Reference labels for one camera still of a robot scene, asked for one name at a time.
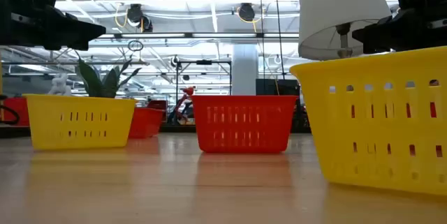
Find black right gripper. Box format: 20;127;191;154
351;0;447;54

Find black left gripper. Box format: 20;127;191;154
0;0;107;51

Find large yellow plastic basket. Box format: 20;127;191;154
289;45;447;197

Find small yellow plastic basket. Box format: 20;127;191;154
23;94;138;151

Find snake plant in white pot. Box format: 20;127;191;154
74;51;142;99

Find white sculpture figure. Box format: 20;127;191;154
47;73;73;96

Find table lamp with white shade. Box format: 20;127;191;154
298;0;393;61

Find red storage bins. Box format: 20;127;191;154
2;97;31;127

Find red tool cart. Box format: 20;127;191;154
146;99;168;110

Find red machine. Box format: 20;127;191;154
166;86;195;126

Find black monitor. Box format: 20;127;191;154
255;78;300;96

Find white building column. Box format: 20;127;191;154
231;44;259;96

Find black ceiling cord reel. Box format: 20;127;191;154
126;3;154;33
238;2;256;22

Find black cable loop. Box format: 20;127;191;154
0;94;21;126

